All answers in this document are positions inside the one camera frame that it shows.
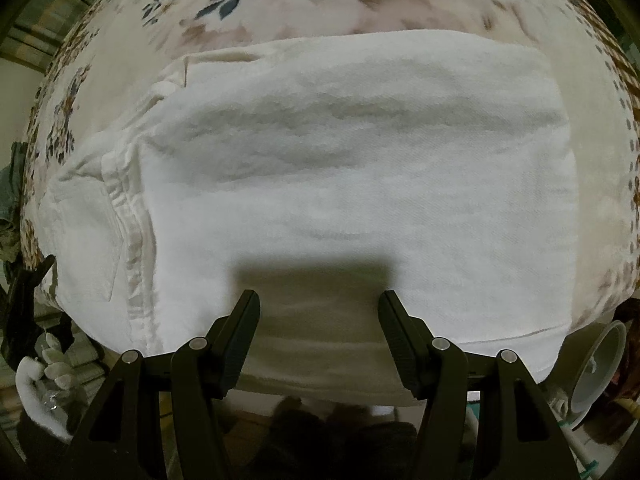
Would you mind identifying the white pants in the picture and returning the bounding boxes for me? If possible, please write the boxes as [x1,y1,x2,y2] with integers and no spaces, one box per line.
[34,30,578,405]

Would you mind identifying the white gloved left hand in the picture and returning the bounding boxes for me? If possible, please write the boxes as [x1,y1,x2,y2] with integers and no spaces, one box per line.
[15,332,77,443]

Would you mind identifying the teal plastic crate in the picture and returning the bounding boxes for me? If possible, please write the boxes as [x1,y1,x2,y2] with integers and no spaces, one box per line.
[559,422,617,479]

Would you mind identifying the grey waste bin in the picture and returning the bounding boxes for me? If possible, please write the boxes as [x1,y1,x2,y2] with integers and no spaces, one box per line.
[544,321,627,429]

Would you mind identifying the grey green clothes pile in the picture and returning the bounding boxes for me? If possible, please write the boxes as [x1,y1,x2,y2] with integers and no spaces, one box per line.
[0,142,27,262]

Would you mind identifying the green striped curtain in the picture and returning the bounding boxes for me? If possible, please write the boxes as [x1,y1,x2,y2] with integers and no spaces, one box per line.
[1,0,96,73]

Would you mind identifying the floral bed blanket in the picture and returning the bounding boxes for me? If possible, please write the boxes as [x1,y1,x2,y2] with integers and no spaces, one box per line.
[21,0,639,327]

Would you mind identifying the brown checkered bed sheet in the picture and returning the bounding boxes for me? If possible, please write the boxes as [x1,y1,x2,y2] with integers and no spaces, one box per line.
[539,0,640,122]

